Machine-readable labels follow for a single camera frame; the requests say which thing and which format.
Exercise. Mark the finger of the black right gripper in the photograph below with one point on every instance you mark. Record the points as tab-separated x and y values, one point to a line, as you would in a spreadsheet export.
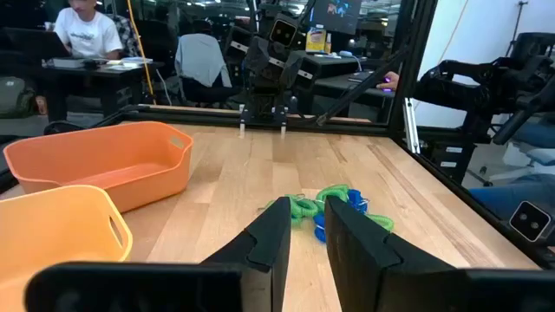
291	69
258	56

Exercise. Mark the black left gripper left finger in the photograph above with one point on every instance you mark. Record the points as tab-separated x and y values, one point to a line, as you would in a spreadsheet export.
269	242

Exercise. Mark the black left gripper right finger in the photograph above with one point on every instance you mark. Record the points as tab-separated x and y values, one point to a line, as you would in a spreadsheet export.
360	268

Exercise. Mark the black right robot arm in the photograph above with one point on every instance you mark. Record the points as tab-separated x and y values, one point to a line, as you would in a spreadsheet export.
266	102

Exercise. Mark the yellow cardboard box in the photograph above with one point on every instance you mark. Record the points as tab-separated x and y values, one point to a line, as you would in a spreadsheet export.
315	41

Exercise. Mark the black office desk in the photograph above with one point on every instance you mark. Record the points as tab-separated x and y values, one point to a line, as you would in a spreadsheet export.
338	86
99	73

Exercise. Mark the grey jacket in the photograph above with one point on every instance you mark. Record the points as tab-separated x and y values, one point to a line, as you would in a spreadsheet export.
201	60

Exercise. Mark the black office chair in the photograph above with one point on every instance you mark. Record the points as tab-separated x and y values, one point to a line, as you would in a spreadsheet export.
204	93

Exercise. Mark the black computer monitor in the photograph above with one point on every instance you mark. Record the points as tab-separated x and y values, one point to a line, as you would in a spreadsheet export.
336	17

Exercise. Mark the person's hand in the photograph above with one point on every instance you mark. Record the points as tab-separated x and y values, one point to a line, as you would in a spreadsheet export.
390	80

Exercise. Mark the orange plastic bin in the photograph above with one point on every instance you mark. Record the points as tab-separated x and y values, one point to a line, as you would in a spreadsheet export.
130	151

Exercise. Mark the person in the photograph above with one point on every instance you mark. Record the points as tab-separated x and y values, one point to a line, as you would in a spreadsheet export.
507	195
89	37

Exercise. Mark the yellow plastic bin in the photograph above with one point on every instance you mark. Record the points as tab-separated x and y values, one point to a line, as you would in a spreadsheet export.
52	225

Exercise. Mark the black laptop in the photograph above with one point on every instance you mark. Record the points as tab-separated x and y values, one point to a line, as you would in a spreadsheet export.
34	43

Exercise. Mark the grey-green backpack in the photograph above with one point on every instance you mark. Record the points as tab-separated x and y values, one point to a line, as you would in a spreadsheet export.
15	97

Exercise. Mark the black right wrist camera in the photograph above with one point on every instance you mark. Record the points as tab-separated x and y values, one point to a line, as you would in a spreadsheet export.
282	32

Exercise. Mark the silver metal bracket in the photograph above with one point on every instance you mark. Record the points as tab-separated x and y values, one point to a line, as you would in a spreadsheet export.
411	130

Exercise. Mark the black depth camera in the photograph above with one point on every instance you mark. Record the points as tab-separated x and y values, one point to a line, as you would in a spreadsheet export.
530	221

